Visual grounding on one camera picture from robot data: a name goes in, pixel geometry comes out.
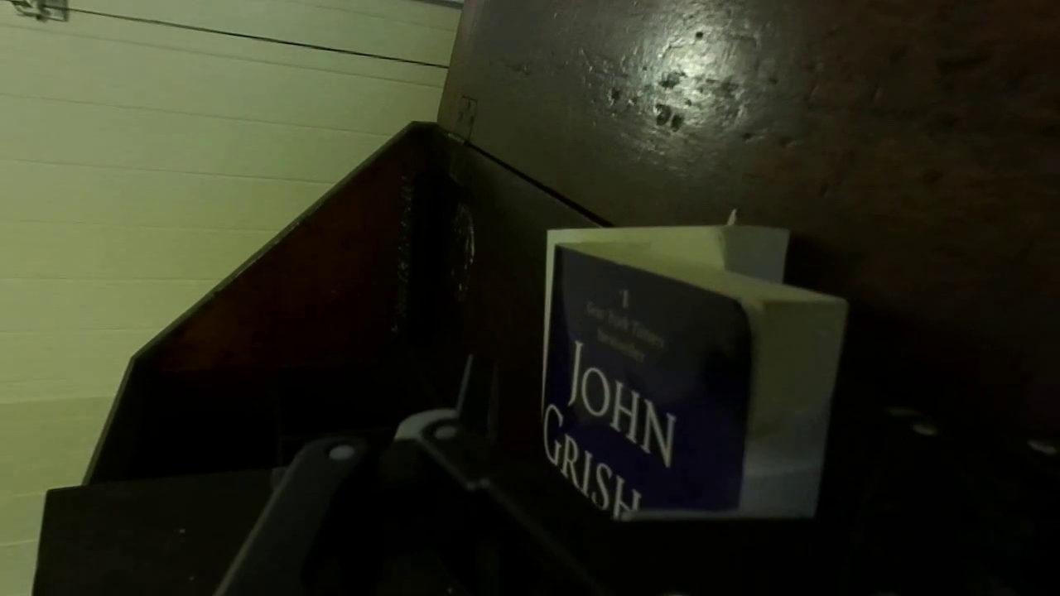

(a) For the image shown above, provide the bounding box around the blue John Grisham paperback book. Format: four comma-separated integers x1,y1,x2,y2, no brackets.
538,223,852,522

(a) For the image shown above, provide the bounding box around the dark wooden secretary desk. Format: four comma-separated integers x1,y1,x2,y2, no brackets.
31,0,1060,596

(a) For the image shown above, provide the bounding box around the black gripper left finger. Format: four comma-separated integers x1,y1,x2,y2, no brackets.
212,407,499,596

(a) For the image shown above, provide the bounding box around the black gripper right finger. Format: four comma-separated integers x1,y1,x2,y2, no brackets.
859,403,1060,596

